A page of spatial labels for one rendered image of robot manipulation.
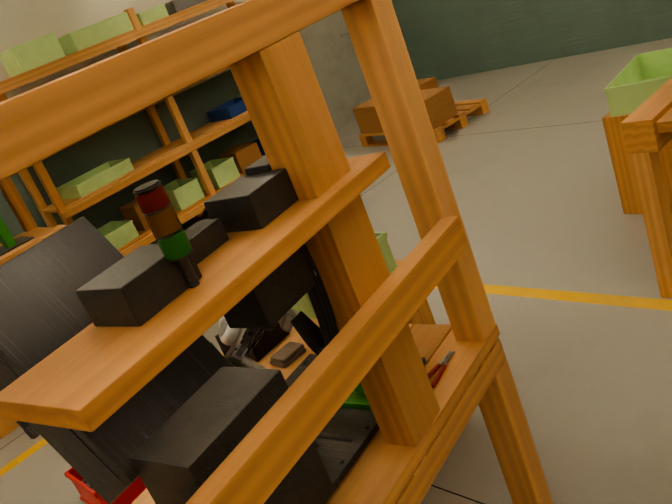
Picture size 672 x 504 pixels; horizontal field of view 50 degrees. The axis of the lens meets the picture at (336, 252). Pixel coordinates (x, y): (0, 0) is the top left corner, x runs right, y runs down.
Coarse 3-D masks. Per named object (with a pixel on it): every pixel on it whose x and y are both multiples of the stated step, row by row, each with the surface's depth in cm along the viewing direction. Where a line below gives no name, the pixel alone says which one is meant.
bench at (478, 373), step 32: (480, 352) 200; (448, 384) 191; (480, 384) 199; (512, 384) 215; (448, 416) 184; (512, 416) 214; (384, 448) 176; (416, 448) 172; (448, 448) 184; (512, 448) 218; (352, 480) 170; (384, 480) 166; (416, 480) 171; (512, 480) 225; (544, 480) 229
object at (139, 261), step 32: (224, 192) 149; (256, 192) 142; (288, 192) 149; (224, 224) 148; (256, 224) 143; (128, 256) 131; (160, 256) 124; (192, 256) 128; (96, 288) 121; (128, 288) 117; (160, 288) 122; (96, 320) 125; (128, 320) 120
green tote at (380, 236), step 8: (376, 232) 285; (384, 232) 282; (384, 240) 282; (384, 248) 282; (384, 256) 282; (392, 256) 286; (392, 264) 286; (304, 296) 267; (296, 304) 274; (304, 304) 270; (304, 312) 273; (312, 312) 269
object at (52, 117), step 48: (288, 0) 145; (336, 0) 158; (144, 48) 117; (192, 48) 125; (240, 48) 134; (48, 96) 103; (96, 96) 109; (144, 96) 116; (0, 144) 97; (48, 144) 102
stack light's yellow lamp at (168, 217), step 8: (168, 208) 121; (144, 216) 122; (152, 216) 120; (160, 216) 120; (168, 216) 121; (176, 216) 123; (152, 224) 121; (160, 224) 121; (168, 224) 121; (176, 224) 122; (152, 232) 122; (160, 232) 121; (168, 232) 121; (176, 232) 122
